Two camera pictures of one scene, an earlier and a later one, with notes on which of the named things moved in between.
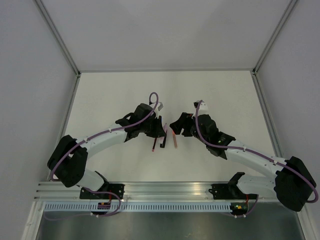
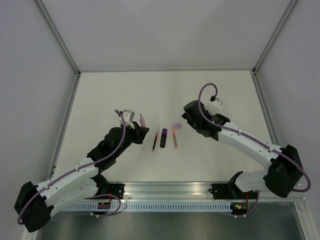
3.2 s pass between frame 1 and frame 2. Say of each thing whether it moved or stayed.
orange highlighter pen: stayed
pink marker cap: moved
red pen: stayed
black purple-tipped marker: stayed
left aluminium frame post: stayed
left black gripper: moved
